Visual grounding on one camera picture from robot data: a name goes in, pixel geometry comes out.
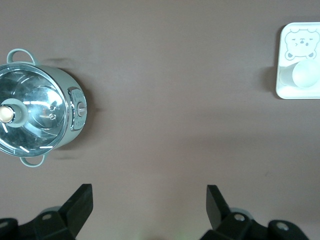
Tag green electric cooking pot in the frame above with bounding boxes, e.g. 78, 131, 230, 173
0, 48, 88, 168

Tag glass pot lid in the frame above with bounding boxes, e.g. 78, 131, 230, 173
0, 63, 70, 157

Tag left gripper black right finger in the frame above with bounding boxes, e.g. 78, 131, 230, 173
201, 184, 310, 240

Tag white bear print tray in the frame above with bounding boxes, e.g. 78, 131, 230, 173
275, 21, 320, 100

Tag white plastic cup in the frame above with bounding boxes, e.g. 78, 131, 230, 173
279, 59, 320, 89

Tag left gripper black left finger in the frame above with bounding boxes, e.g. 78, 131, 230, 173
0, 183, 94, 240

